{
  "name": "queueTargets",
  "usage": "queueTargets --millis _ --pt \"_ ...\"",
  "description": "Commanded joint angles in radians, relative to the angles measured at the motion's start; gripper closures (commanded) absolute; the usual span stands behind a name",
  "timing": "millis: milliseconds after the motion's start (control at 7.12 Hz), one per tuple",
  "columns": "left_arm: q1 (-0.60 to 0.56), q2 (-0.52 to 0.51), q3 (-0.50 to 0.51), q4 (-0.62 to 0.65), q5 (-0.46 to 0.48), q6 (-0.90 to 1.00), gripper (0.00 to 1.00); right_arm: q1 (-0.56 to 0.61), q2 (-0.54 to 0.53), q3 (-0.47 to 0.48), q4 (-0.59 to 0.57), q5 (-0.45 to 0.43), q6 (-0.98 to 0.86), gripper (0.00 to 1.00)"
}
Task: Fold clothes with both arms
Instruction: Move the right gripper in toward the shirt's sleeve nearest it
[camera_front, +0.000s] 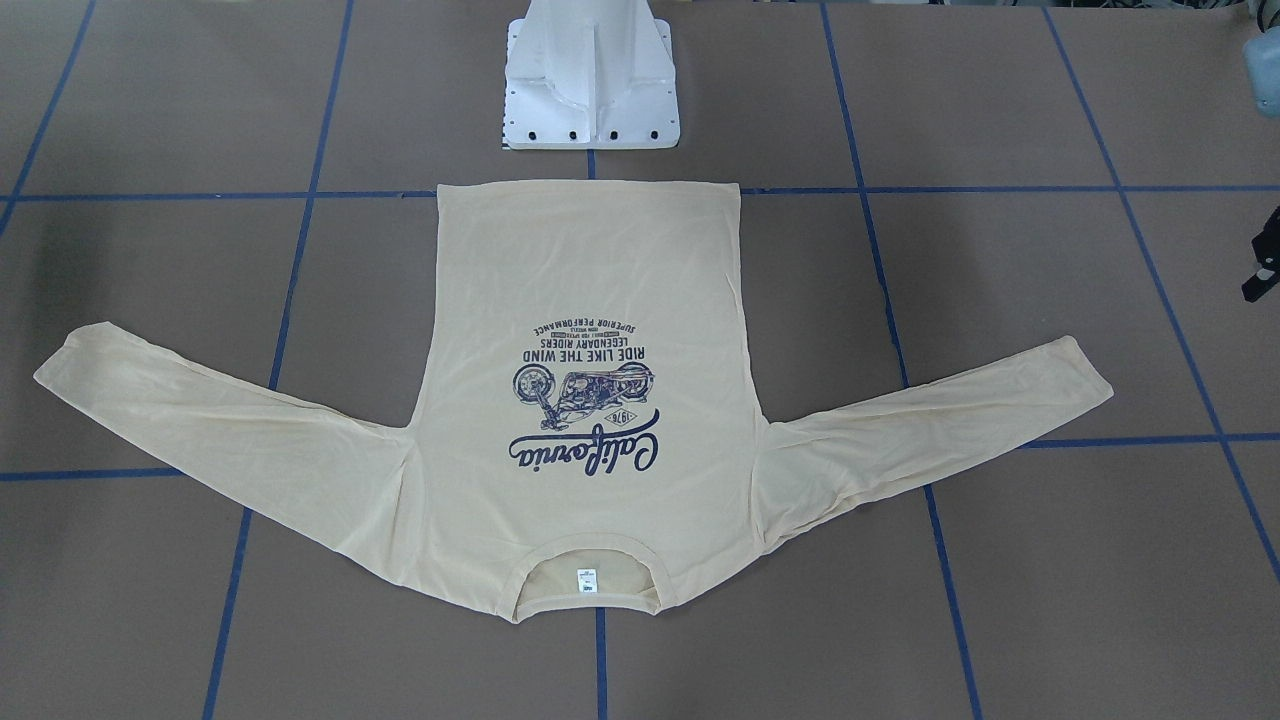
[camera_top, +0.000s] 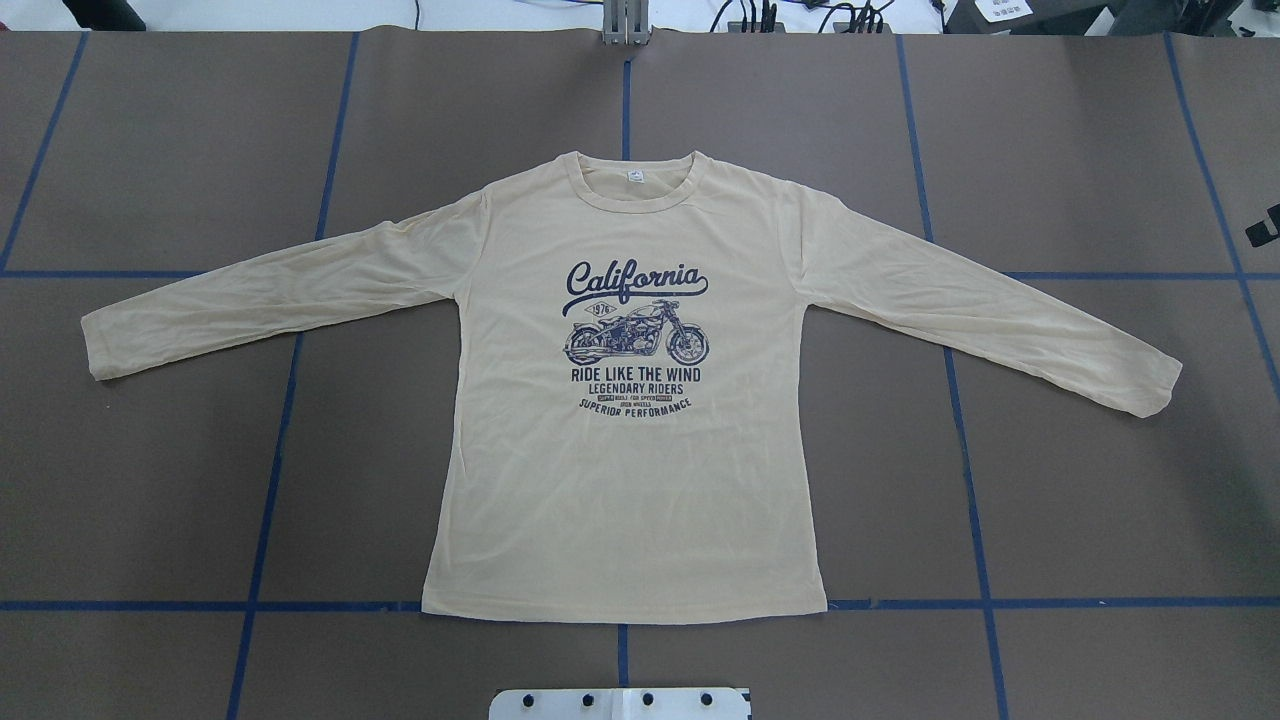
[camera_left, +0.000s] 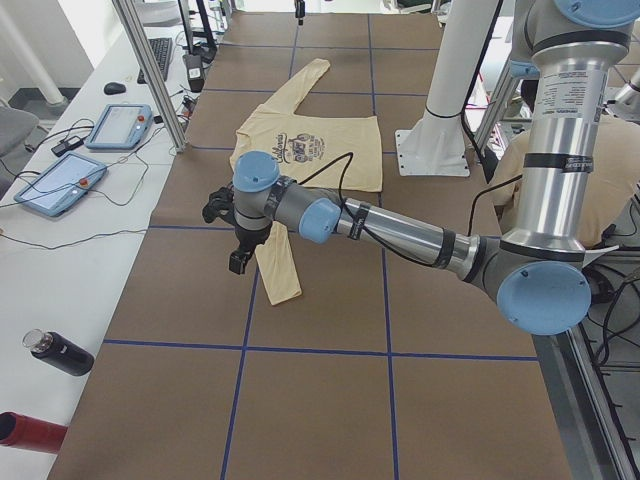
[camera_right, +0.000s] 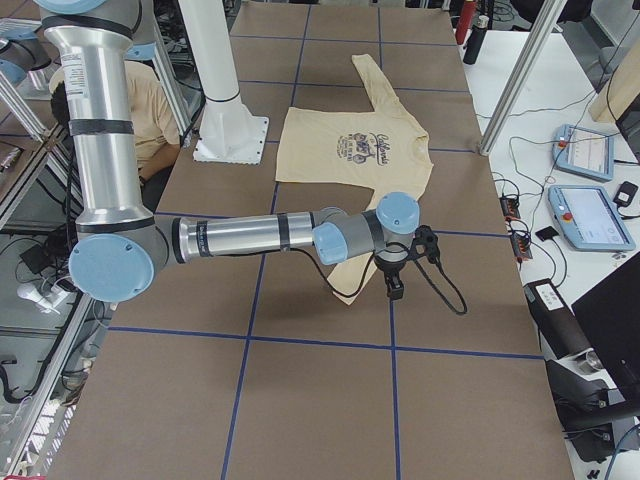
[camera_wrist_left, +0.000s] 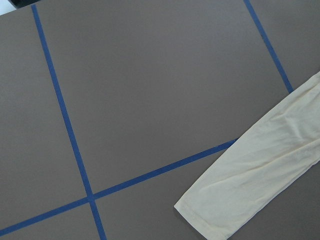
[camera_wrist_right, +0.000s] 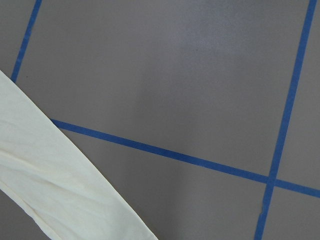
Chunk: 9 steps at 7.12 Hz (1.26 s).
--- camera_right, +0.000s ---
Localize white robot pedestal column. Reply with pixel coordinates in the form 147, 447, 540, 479
179, 0, 269, 165

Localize lower blue teach pendant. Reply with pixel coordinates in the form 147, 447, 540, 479
547, 185, 636, 252

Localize black water bottle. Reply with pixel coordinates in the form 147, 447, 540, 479
462, 15, 490, 65

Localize person in tan shirt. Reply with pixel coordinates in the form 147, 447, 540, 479
49, 60, 181, 183

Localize black computer monitor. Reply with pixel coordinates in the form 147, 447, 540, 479
572, 255, 639, 399

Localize wooden plank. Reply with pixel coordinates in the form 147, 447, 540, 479
589, 41, 640, 122

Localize small black pad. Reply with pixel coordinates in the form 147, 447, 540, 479
535, 226, 559, 242

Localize cream long-sleeve graphic shirt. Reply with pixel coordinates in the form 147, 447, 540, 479
276, 54, 433, 305

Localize upper blue teach pendant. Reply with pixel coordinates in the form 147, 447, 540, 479
551, 124, 614, 182

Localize orange black electronics board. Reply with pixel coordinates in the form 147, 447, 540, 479
499, 196, 521, 222

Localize brown paper table cover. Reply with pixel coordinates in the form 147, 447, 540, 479
49, 2, 573, 479

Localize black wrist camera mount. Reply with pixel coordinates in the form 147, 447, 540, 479
410, 225, 440, 264

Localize black power adapter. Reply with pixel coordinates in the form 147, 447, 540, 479
614, 181, 639, 207

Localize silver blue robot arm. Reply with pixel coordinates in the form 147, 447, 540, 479
40, 1, 419, 302
1, 18, 52, 85

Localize blue teach pendant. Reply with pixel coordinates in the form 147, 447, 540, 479
551, 124, 614, 182
547, 185, 636, 252

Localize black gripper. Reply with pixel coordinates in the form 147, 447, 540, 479
374, 249, 408, 300

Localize red bottle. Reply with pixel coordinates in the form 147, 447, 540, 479
455, 0, 477, 45

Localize aluminium frame post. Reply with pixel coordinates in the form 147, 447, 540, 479
478, 0, 567, 156

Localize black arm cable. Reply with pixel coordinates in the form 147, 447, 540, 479
284, 240, 469, 317

